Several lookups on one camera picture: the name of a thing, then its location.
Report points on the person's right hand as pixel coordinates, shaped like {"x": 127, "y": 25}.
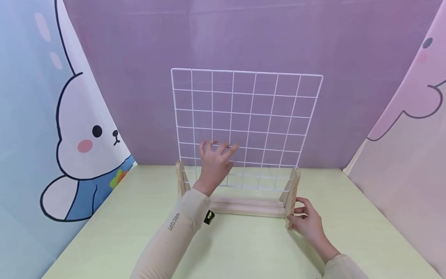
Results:
{"x": 311, "y": 226}

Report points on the person's left hand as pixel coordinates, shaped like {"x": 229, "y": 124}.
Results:
{"x": 214, "y": 170}

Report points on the person's left thumb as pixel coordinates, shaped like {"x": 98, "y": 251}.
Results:
{"x": 232, "y": 152}

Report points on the person's left fingers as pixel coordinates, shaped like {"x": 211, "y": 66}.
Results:
{"x": 212, "y": 146}

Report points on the person's right fingers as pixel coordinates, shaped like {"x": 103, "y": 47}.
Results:
{"x": 299, "y": 212}

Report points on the light wooden stand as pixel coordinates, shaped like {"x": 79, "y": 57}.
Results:
{"x": 251, "y": 207}

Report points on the person's right forearm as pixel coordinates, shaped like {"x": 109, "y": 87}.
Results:
{"x": 345, "y": 268}

